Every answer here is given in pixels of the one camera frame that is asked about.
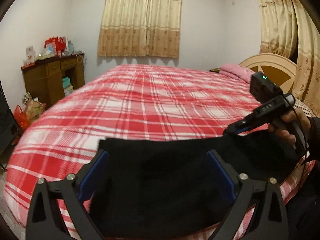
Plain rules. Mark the short beige patterned curtain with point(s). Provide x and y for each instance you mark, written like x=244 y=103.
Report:
x=140 y=17

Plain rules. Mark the person's right hand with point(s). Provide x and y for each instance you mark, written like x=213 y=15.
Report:
x=285 y=136

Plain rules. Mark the person's right forearm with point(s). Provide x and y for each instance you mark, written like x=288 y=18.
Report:
x=315 y=135

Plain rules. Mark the black pants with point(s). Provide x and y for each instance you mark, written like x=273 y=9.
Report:
x=162 y=180

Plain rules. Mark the white greeting card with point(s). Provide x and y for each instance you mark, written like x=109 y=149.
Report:
x=29 y=55

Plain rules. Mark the cream wooden headboard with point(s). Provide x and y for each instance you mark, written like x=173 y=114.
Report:
x=265 y=60

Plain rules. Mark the dark patterned cloth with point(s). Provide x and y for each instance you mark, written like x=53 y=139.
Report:
x=215 y=70

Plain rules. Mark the black furniture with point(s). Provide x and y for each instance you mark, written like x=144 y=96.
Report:
x=6 y=120

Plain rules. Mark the floral gift bag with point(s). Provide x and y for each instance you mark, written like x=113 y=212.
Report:
x=33 y=108

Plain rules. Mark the person's dark clothing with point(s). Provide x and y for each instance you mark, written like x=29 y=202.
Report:
x=305 y=200

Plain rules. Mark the red plastic bag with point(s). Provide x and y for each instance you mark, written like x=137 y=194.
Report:
x=21 y=118

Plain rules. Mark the long beige patterned curtain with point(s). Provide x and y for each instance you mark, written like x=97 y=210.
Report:
x=280 y=25

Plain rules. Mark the red gift box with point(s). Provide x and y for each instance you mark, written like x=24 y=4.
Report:
x=56 y=45

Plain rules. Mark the pink pillow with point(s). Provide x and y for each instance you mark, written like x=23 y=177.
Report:
x=237 y=71

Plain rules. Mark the teal boxes stack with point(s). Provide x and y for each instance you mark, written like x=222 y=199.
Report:
x=67 y=85

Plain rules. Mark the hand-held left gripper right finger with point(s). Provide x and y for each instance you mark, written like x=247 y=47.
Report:
x=221 y=175

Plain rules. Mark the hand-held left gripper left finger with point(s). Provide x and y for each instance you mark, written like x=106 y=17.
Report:
x=92 y=177

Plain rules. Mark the brown wooden desk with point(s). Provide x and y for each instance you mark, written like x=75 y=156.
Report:
x=37 y=80

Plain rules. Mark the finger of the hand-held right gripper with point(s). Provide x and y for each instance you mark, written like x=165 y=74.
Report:
x=237 y=128

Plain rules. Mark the red plaid bed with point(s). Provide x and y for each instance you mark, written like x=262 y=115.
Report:
x=150 y=105

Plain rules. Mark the light blue jar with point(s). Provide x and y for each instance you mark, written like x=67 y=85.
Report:
x=71 y=46

